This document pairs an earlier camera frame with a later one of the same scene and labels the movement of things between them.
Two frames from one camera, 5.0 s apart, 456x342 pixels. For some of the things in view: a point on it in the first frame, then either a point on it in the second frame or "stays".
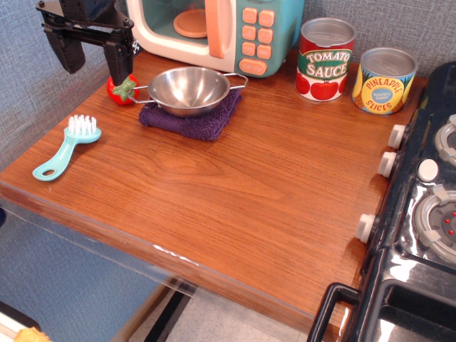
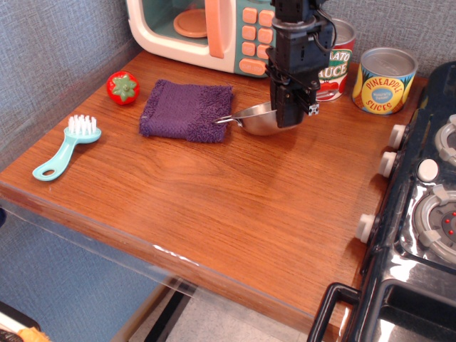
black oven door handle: (335, 292) stays
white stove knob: (396, 136) stays
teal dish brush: (82, 129) stays
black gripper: (98, 20) to (306, 33)
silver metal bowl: (186, 91) to (258, 120)
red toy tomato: (125, 93) stays
